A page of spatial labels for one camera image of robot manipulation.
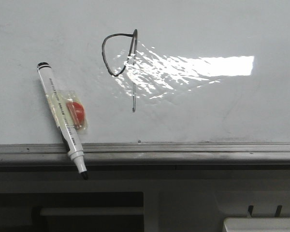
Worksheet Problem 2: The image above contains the red magnet taped to marker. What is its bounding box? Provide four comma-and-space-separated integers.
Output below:
66, 101, 85, 128

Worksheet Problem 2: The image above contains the white black-tip whiteboard marker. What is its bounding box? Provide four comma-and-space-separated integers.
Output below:
37, 62, 88, 180

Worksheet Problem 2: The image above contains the white whiteboard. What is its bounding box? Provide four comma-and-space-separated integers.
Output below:
0, 0, 290, 144

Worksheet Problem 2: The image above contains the grey metal whiteboard tray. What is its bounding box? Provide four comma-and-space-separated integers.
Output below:
0, 142, 290, 169

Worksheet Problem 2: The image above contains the white box corner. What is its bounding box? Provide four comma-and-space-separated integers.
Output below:
222, 217, 290, 232

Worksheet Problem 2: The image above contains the black left wall hook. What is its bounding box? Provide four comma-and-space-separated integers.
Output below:
247, 205, 254, 218

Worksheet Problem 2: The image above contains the black wall hook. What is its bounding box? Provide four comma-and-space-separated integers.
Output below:
247, 205, 254, 218
275, 205, 282, 218

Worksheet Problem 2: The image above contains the black right wall hook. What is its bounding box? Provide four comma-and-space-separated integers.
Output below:
275, 205, 282, 218

